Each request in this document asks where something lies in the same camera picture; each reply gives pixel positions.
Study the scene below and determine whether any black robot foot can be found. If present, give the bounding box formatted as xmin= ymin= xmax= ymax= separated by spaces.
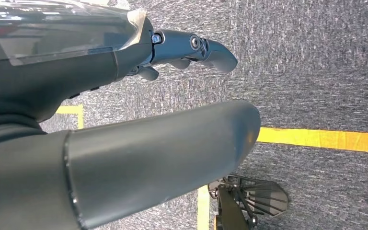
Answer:
xmin=207 ymin=174 xmax=289 ymax=230

